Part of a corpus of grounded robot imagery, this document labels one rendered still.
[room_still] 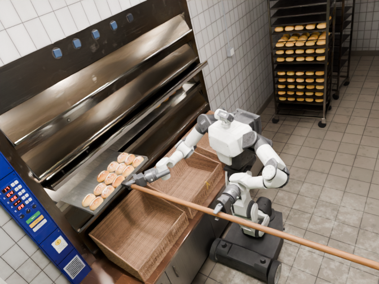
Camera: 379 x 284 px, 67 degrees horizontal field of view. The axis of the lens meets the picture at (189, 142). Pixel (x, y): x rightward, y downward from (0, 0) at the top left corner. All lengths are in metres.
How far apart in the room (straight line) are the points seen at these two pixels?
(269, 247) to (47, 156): 1.87
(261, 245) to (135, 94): 1.65
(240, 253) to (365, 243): 1.07
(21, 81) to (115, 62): 0.68
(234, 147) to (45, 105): 1.17
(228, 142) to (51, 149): 1.11
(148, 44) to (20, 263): 1.77
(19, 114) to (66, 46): 0.50
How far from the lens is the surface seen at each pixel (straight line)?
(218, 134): 1.81
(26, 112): 1.90
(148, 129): 2.49
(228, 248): 2.65
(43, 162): 1.98
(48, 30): 1.95
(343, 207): 3.21
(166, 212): 2.49
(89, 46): 2.09
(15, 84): 1.86
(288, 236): 1.47
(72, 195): 2.16
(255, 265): 2.56
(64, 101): 1.98
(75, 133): 2.06
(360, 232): 3.05
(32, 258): 2.19
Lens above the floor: 2.40
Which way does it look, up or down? 34 degrees down
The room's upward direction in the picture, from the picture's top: 16 degrees counter-clockwise
